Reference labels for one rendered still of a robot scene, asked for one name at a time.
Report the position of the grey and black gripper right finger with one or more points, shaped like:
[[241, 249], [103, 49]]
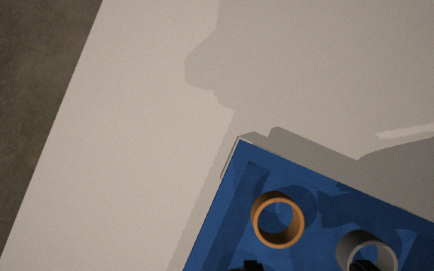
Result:
[[363, 265]]

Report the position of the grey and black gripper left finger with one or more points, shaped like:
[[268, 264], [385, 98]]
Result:
[[252, 265]]

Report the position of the blue crate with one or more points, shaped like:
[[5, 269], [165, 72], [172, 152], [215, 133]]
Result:
[[253, 171]]

